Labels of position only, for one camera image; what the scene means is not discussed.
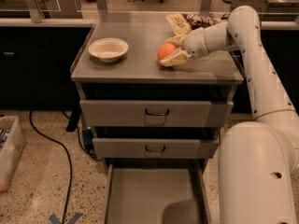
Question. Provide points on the grey drawer cabinet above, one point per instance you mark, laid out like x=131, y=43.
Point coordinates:
x=137, y=76

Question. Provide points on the clear plastic storage bin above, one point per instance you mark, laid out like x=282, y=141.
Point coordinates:
x=11, y=145

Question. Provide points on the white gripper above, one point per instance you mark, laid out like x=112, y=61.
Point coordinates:
x=194, y=44

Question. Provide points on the white bowl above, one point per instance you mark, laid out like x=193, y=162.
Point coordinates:
x=108, y=50

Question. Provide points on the grey bottom drawer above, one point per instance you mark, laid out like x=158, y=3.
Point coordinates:
x=155, y=195

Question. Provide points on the blue power box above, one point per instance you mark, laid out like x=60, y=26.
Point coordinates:
x=87, y=137

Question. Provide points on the brown yellow chip bag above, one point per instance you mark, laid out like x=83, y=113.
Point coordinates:
x=183, y=23

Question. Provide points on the grey drawer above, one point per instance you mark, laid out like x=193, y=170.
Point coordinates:
x=155, y=113
x=155, y=195
x=154, y=148

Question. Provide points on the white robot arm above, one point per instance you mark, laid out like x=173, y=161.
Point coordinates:
x=257, y=158

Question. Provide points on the orange fruit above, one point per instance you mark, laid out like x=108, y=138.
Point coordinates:
x=165, y=50

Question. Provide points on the grey middle drawer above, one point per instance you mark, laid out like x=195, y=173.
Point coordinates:
x=154, y=148

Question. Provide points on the grey top drawer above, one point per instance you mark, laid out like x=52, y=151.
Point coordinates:
x=155, y=113

